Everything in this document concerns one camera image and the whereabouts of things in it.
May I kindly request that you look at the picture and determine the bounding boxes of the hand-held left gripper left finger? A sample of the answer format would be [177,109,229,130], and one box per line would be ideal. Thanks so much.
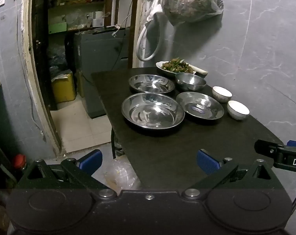
[16,149,118,199]

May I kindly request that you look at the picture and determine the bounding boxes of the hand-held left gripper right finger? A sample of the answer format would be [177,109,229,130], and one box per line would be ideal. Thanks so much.
[182,149,279,199]

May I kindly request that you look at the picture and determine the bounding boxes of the white ceramic bowl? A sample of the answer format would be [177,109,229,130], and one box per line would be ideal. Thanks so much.
[227,100,250,120]
[212,86,233,103]

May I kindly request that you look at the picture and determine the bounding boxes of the steel plate with blue sticker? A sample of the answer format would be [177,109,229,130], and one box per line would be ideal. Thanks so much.
[176,91,224,120]

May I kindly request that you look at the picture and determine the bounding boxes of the large steel plate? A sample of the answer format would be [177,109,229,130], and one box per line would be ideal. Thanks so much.
[121,92,186,130]

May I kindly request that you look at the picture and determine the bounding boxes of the steel bowl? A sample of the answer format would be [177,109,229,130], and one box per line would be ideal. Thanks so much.
[175,72,207,92]

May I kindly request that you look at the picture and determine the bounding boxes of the clear plastic bag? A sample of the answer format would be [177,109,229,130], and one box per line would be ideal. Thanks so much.
[105,158,141,192]

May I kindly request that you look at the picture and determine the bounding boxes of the red-capped bottle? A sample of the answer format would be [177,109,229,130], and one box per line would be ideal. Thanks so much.
[12,154,27,171]

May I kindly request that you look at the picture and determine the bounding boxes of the yellow jerrycan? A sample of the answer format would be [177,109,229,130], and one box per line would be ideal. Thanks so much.
[51,72,77,103]

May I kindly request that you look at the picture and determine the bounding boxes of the white leek stalk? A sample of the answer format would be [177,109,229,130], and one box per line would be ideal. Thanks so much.
[187,64,209,76]

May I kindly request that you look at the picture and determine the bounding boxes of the grey cabinet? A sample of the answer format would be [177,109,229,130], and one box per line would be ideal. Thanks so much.
[73,28,130,119]

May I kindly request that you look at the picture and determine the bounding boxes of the stir-fried green vegetables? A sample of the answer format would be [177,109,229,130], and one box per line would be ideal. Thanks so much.
[162,57,191,73]

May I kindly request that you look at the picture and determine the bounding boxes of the white oval plate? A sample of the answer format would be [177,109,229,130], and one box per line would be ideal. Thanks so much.
[156,61,197,75]

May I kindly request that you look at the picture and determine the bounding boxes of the green box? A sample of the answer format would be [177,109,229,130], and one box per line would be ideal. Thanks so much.
[48,22,67,34]

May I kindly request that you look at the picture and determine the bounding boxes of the small white box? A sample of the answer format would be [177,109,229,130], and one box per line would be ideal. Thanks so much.
[92,11,105,27]

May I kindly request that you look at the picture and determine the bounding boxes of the wooden shelf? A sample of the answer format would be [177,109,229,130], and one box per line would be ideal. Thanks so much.
[47,0,119,34]

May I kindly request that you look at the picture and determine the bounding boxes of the plastic bag of greens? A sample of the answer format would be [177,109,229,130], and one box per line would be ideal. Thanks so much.
[162,0,224,26]

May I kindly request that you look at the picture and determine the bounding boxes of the wooden door frame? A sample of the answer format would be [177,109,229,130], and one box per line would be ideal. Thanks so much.
[21,0,63,153]

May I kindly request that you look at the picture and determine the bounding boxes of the thin white cable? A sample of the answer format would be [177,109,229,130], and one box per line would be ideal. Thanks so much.
[15,0,45,139]

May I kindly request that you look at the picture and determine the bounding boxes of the white hose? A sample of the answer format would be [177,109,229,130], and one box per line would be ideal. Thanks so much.
[135,0,173,62]

